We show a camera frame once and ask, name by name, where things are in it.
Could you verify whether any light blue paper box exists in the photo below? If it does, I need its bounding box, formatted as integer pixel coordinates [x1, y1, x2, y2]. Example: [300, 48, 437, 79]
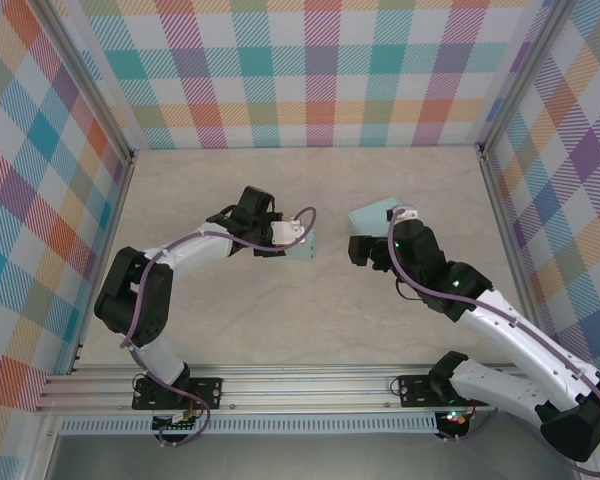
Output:
[348, 196, 415, 236]
[284, 227, 317, 262]

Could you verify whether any grey metal bottom panel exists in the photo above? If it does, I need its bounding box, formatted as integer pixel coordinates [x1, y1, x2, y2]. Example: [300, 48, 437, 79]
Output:
[42, 433, 584, 480]

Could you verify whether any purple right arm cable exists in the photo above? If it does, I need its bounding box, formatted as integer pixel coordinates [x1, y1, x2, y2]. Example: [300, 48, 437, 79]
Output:
[385, 208, 600, 479]

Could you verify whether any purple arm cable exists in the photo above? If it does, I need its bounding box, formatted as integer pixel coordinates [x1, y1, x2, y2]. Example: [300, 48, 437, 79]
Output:
[385, 208, 600, 479]
[119, 206, 317, 449]

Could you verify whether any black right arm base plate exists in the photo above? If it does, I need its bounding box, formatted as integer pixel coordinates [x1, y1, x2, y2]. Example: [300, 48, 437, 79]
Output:
[397, 373, 491, 409]

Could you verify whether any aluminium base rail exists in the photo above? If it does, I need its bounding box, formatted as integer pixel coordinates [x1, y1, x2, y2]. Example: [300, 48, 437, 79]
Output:
[34, 363, 589, 415]

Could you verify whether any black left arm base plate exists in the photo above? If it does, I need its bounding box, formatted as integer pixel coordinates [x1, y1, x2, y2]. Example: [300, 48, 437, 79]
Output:
[131, 376, 225, 412]

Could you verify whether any white slotted cable duct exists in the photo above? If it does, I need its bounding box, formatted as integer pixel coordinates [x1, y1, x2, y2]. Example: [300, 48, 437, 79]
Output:
[58, 412, 440, 436]

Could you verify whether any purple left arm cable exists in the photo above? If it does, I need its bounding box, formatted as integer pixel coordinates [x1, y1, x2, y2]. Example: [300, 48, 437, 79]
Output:
[119, 206, 317, 449]

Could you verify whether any aluminium corner post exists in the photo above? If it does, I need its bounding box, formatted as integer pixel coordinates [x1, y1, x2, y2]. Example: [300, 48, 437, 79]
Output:
[478, 0, 574, 151]
[32, 0, 137, 162]

